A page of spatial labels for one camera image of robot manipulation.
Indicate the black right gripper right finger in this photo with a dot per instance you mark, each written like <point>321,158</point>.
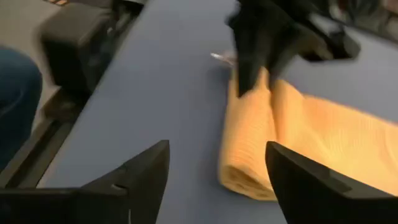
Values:
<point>311,199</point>

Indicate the yellow orange waffle towel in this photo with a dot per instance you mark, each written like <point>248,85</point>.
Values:
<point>311,130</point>

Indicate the person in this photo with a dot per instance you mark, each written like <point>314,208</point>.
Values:
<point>15,102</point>

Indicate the black aluminium table frame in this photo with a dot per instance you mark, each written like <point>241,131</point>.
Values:
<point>37,149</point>

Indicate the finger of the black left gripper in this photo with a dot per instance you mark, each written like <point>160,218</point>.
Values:
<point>281,67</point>
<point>248,71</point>

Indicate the small black stereo camera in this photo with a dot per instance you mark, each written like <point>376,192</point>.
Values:
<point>77,46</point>

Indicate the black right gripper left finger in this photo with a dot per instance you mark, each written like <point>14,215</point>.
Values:
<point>124,199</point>

